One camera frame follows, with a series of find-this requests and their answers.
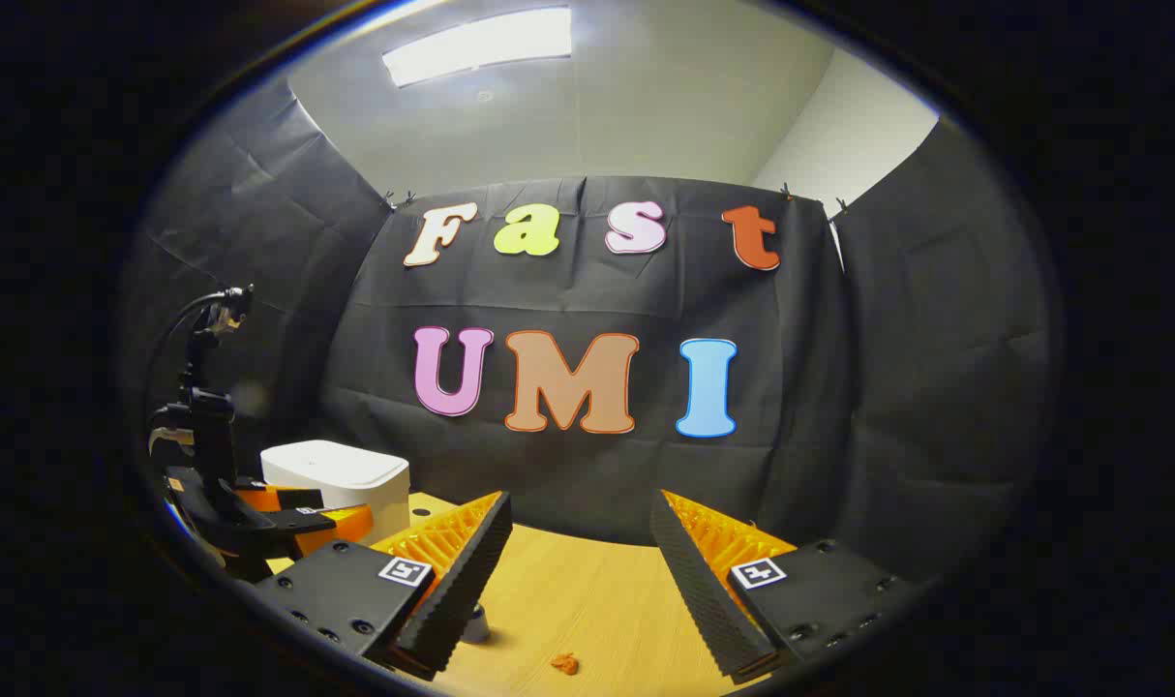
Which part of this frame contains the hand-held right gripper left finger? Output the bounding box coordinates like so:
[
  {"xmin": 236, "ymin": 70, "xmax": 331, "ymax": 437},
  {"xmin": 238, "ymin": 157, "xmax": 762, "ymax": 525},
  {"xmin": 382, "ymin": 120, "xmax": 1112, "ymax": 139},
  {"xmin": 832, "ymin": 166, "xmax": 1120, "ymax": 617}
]
[{"xmin": 255, "ymin": 491, "xmax": 513, "ymax": 682}]

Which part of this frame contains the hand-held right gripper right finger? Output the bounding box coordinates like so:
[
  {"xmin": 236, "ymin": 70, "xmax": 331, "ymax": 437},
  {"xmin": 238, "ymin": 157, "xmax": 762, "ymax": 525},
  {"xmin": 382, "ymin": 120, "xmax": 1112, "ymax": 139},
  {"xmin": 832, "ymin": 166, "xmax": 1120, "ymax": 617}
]
[{"xmin": 650, "ymin": 489, "xmax": 913, "ymax": 686}]

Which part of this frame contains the white desktop garbage bin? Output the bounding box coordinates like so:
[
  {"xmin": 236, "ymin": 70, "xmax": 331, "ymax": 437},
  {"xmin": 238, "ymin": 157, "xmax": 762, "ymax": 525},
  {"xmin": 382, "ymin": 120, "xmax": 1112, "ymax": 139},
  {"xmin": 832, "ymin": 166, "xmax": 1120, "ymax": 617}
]
[{"xmin": 262, "ymin": 474, "xmax": 411, "ymax": 549}]

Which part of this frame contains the white garbage bin lid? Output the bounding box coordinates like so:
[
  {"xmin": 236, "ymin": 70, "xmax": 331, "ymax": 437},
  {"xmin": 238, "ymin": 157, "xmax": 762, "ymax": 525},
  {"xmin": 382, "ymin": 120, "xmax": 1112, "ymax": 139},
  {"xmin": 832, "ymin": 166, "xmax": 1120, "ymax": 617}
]
[{"xmin": 260, "ymin": 439, "xmax": 411, "ymax": 492}]

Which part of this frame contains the wooden desktop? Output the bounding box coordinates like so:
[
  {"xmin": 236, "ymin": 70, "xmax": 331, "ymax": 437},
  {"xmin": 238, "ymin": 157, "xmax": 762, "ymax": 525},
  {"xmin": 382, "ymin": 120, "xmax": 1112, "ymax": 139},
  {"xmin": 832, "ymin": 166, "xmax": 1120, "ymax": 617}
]
[{"xmin": 263, "ymin": 492, "xmax": 794, "ymax": 697}]

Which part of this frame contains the black backdrop cloth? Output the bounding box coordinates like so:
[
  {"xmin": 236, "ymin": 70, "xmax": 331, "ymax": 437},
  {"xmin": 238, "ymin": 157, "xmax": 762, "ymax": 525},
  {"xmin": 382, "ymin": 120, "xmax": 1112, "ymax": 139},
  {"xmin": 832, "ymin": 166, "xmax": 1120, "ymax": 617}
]
[{"xmin": 123, "ymin": 77, "xmax": 1055, "ymax": 587}]

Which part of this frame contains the ceiling light panel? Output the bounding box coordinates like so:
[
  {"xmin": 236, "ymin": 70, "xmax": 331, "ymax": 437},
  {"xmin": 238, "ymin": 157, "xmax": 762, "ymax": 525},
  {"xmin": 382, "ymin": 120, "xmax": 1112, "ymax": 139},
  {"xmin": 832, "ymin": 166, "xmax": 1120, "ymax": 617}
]
[{"xmin": 382, "ymin": 8, "xmax": 573, "ymax": 88}]

